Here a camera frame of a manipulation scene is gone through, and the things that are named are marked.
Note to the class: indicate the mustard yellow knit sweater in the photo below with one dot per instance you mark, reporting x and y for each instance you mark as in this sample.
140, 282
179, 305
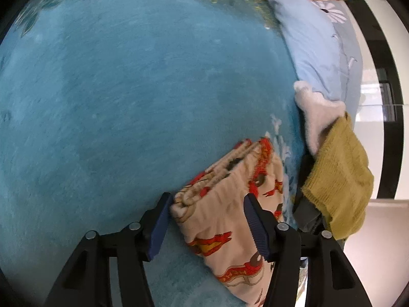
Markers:
342, 172

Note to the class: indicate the white fleece garment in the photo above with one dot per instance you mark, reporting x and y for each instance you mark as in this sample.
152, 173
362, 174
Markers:
314, 115

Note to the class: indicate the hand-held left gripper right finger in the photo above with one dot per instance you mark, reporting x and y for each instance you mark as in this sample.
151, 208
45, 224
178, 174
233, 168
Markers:
255, 227

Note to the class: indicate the teal plush blanket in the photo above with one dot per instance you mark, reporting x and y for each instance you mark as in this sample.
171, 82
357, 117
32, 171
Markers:
127, 102

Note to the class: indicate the light blue daisy quilt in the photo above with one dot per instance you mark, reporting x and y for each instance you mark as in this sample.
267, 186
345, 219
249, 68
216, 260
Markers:
303, 38

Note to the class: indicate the beige red-printed pants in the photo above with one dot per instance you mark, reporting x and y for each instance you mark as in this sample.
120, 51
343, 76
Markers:
220, 211

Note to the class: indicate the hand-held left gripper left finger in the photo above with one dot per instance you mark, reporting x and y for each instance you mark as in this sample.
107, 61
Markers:
158, 227

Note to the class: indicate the dark grey garment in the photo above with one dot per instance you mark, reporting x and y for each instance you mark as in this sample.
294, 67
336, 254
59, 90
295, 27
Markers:
306, 212

